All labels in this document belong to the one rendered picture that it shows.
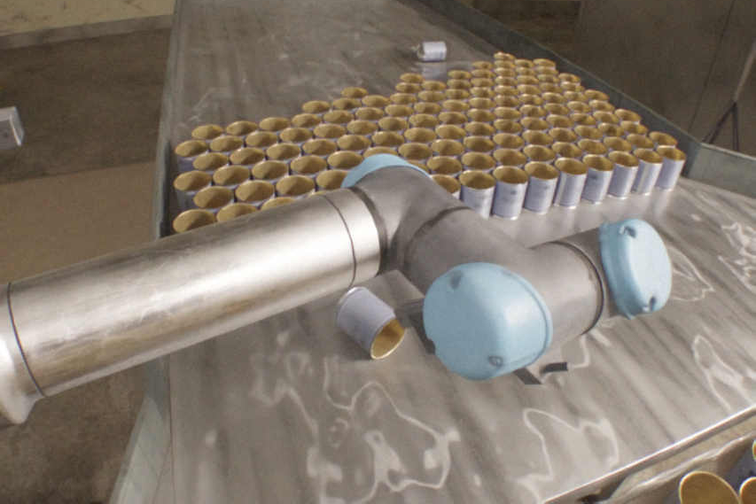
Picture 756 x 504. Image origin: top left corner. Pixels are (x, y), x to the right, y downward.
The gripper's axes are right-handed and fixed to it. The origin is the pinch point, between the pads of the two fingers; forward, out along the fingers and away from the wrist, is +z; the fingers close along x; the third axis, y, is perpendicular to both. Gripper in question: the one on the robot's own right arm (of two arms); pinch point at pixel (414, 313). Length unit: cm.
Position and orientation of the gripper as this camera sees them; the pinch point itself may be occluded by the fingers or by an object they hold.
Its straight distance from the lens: 62.7
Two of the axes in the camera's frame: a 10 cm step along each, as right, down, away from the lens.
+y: -4.6, -8.9, -0.1
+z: -5.1, 2.6, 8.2
